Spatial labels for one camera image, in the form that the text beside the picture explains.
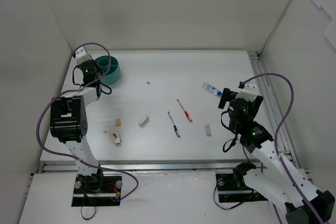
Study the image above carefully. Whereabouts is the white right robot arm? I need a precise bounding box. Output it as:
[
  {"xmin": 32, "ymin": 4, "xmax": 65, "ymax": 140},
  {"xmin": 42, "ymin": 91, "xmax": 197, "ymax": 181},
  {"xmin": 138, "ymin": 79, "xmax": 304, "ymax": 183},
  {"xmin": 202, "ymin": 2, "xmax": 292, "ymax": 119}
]
[{"xmin": 218, "ymin": 88, "xmax": 335, "ymax": 223}]

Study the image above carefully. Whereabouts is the aluminium front rail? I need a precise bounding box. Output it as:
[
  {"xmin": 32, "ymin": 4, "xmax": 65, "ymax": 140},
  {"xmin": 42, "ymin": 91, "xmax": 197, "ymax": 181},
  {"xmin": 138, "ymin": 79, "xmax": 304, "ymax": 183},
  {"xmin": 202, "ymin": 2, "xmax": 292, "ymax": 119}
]
[{"xmin": 40, "ymin": 159, "xmax": 244, "ymax": 172}]

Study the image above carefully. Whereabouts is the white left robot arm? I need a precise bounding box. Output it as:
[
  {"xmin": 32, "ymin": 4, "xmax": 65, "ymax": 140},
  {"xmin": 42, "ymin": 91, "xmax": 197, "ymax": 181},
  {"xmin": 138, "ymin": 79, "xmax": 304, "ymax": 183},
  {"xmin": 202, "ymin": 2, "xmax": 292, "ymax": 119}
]
[{"xmin": 50, "ymin": 60, "xmax": 105, "ymax": 193}]

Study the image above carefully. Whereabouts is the clear blue-capped spray bottle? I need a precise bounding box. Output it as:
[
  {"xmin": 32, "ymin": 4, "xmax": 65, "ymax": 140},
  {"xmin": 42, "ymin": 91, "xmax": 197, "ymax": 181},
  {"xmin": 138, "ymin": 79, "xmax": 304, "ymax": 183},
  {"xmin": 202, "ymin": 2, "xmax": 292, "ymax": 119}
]
[{"xmin": 202, "ymin": 82, "xmax": 222, "ymax": 97}]

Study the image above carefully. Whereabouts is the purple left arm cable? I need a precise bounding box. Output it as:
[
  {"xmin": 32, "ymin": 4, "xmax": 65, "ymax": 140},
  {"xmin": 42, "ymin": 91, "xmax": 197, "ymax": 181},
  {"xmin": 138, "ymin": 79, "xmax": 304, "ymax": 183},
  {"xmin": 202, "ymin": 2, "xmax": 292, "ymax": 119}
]
[{"xmin": 35, "ymin": 42, "xmax": 140, "ymax": 204}]

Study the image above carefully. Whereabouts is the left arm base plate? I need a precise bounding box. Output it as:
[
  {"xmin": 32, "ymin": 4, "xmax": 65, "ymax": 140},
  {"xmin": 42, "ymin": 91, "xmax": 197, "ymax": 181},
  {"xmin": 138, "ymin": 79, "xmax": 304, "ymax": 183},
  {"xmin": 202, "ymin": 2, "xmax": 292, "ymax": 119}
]
[{"xmin": 71, "ymin": 176, "xmax": 122, "ymax": 207}]

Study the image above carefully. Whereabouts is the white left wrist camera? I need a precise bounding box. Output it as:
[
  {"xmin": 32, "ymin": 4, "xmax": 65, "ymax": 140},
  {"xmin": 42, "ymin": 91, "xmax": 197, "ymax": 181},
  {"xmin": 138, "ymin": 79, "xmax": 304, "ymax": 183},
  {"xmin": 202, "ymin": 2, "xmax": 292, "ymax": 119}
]
[{"xmin": 73, "ymin": 47, "xmax": 92, "ymax": 65}]

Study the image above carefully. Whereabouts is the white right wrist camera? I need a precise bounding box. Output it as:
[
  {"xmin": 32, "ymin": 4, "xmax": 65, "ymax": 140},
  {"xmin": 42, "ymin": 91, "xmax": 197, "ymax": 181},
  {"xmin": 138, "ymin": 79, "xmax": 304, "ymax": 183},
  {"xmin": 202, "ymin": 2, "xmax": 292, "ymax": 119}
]
[{"xmin": 236, "ymin": 81, "xmax": 259, "ymax": 102}]

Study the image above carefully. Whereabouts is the dark blue gel pen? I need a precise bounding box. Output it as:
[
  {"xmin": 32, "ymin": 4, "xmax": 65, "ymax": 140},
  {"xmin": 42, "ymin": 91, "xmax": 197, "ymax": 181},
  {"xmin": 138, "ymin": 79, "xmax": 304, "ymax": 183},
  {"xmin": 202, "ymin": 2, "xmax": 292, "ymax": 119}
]
[{"xmin": 167, "ymin": 111, "xmax": 181, "ymax": 138}]

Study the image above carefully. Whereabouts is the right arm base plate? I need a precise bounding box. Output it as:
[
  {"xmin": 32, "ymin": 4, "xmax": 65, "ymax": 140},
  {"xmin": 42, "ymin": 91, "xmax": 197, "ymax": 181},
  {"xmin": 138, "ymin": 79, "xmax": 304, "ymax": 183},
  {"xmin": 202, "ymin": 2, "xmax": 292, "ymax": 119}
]
[{"xmin": 213, "ymin": 162, "xmax": 267, "ymax": 209}]

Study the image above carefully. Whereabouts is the small tan eraser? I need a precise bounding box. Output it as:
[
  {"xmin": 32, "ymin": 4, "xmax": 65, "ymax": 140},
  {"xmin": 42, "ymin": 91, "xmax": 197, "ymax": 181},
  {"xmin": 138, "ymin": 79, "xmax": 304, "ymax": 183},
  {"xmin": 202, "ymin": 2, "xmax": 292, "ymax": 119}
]
[{"xmin": 115, "ymin": 119, "xmax": 121, "ymax": 126}]

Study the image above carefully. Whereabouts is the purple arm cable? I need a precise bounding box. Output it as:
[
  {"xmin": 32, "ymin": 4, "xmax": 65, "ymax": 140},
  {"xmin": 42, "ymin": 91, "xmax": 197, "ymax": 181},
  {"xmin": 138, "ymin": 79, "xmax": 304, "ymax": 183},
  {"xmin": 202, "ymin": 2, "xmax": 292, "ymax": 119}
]
[
  {"xmin": 35, "ymin": 42, "xmax": 140, "ymax": 204},
  {"xmin": 238, "ymin": 73, "xmax": 326, "ymax": 224}
]

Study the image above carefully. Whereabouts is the aluminium right side rail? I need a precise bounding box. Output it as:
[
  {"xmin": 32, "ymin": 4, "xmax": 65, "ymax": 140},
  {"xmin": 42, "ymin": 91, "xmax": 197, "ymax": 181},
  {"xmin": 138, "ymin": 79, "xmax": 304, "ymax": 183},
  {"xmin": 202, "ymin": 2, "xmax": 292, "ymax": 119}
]
[{"xmin": 248, "ymin": 50, "xmax": 313, "ymax": 185}]

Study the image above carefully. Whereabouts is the teal round divided container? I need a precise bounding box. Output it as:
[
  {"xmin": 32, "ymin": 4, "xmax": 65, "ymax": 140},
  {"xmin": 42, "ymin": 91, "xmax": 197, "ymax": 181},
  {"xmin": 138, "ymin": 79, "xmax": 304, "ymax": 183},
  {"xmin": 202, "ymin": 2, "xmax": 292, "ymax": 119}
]
[{"xmin": 95, "ymin": 56, "xmax": 121, "ymax": 86}]

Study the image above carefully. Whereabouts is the red gel pen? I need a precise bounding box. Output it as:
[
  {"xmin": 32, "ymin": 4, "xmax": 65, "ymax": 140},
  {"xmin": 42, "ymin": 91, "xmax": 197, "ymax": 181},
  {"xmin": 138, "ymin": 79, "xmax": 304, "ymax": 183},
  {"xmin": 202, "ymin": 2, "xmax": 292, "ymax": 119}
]
[{"xmin": 177, "ymin": 99, "xmax": 193, "ymax": 123}]

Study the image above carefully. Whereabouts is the long white eraser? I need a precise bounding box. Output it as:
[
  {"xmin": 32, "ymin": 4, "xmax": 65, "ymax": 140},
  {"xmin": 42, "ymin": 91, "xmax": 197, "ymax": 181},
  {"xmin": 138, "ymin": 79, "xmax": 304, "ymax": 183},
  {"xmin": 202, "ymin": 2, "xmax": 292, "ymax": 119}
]
[{"xmin": 205, "ymin": 125, "xmax": 212, "ymax": 136}]

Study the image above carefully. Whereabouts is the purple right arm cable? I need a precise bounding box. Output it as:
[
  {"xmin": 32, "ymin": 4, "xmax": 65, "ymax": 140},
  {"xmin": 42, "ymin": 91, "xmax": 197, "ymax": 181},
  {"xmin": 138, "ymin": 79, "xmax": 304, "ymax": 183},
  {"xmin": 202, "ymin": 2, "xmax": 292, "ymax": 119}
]
[{"xmin": 238, "ymin": 73, "xmax": 326, "ymax": 224}]

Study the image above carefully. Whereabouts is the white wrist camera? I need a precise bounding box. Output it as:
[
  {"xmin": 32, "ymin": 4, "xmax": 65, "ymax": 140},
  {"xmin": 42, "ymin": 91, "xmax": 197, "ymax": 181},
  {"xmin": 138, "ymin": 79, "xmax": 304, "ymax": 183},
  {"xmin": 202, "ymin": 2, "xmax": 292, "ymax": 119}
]
[
  {"xmin": 73, "ymin": 47, "xmax": 92, "ymax": 65},
  {"xmin": 236, "ymin": 81, "xmax": 259, "ymax": 102}
]

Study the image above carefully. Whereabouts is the eraser block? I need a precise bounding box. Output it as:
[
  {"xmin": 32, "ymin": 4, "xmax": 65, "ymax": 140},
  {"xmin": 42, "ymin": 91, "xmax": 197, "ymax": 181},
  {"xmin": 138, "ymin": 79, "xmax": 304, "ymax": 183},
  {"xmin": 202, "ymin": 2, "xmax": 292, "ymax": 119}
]
[{"xmin": 139, "ymin": 115, "xmax": 150, "ymax": 127}]

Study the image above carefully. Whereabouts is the aluminium rail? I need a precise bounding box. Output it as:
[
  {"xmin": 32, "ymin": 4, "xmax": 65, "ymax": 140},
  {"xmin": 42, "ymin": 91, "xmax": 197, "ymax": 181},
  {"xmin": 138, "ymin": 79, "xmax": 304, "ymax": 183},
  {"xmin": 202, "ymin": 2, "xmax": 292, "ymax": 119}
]
[
  {"xmin": 40, "ymin": 159, "xmax": 244, "ymax": 172},
  {"xmin": 248, "ymin": 50, "xmax": 313, "ymax": 185}
]

